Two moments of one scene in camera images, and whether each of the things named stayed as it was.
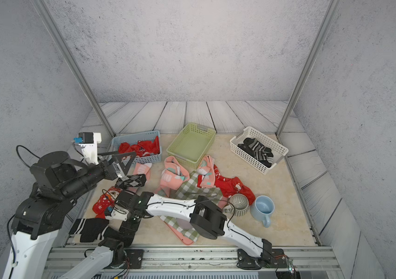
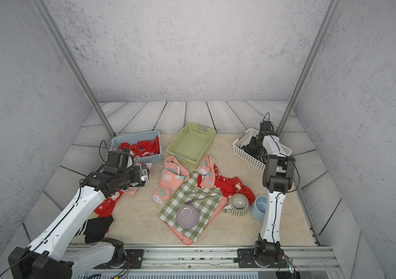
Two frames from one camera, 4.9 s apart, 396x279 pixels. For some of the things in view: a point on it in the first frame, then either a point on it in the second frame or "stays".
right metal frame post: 309,62 stays
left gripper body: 111,174 → 137,175
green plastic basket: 191,144 stays
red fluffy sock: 141,149 stays
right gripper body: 130,216 → 255,145
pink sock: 207,168 stays
